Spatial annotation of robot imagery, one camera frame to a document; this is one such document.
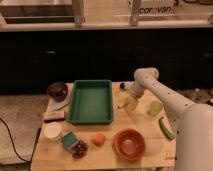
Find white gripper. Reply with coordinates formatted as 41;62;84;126
129;83;144;111

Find yellow banana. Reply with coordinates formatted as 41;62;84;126
118;99;130;108

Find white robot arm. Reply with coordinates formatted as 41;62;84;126
129;67;213;171

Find red bowl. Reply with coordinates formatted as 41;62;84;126
113;129;145;161

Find dark brown bowl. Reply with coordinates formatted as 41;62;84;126
47;82;68;102

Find black-headed brush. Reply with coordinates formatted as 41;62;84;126
120;82;129;91

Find light green cup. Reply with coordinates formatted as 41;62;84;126
148;101;163;117

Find green cucumber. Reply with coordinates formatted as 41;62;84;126
158;117;175;141

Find green plastic tray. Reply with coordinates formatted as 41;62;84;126
67;80;114;125

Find orange fruit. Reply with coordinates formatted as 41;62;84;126
92;133;106;146

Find dark grape bunch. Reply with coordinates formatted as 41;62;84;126
72;140;88;159

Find teal sponge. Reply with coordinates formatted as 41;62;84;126
62;132;78;149

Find knife on board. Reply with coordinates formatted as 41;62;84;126
53;103;69;111

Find wooden block brush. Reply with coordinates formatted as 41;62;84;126
43;111;65;122

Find white caravan box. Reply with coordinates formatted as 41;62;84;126
127;0;176;17

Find black cable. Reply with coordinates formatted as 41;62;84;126
0;118;42;164

